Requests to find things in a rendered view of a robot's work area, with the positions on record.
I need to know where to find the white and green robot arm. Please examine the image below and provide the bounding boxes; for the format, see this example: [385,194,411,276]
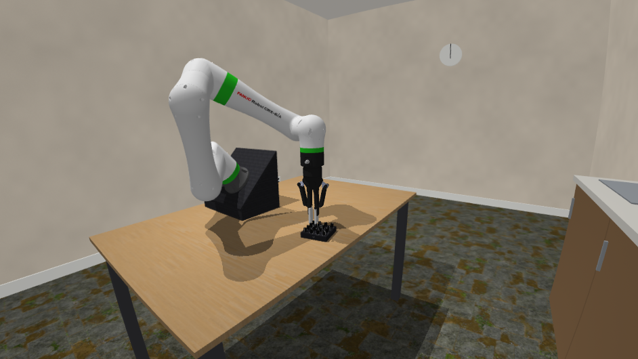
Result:
[169,58,326,201]

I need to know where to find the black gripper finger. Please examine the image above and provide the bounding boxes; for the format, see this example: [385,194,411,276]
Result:
[297,181,313,223]
[312,181,329,224]

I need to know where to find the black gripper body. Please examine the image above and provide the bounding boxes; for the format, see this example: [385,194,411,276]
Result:
[302,167,323,190]

